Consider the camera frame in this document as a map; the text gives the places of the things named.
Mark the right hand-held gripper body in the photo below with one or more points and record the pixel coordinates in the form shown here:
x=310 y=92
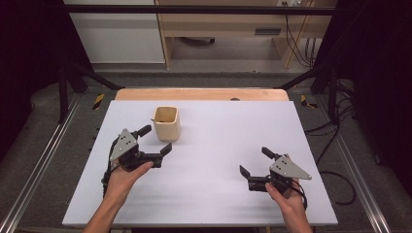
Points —
x=285 y=171

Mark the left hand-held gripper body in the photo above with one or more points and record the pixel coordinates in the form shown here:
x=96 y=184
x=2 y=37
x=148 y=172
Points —
x=129 y=152

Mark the square wooden cup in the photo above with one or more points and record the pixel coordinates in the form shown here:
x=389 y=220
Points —
x=166 y=126

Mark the person's right hand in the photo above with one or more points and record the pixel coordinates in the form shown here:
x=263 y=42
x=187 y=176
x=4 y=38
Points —
x=288 y=202

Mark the person's left hand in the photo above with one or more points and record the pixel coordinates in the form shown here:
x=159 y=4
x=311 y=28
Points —
x=124 y=183

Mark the white table board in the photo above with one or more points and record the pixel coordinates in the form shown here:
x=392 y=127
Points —
x=200 y=194

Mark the wooden table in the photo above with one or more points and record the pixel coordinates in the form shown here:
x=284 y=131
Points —
x=194 y=94

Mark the right yellow clamp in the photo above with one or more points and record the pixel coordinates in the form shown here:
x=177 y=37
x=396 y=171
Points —
x=304 y=101

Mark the white cabinet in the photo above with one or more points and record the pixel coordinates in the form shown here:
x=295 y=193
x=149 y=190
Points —
x=120 y=35

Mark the grey desk label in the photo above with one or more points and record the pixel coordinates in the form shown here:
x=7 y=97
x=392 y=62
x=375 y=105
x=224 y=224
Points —
x=267 y=31

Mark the wooden desk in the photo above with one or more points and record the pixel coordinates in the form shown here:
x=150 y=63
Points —
x=226 y=24

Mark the black curtain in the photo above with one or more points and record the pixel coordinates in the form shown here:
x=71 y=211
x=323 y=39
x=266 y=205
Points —
x=379 y=64
x=29 y=48

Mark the aluminium floor rail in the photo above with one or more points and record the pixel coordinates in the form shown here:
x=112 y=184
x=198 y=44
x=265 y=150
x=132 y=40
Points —
x=42 y=161
x=356 y=168

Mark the black metal frame stand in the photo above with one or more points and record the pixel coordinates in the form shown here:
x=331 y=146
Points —
x=63 y=97
x=333 y=97

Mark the black horizontal frame bar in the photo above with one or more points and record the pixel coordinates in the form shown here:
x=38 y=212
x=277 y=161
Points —
x=194 y=9

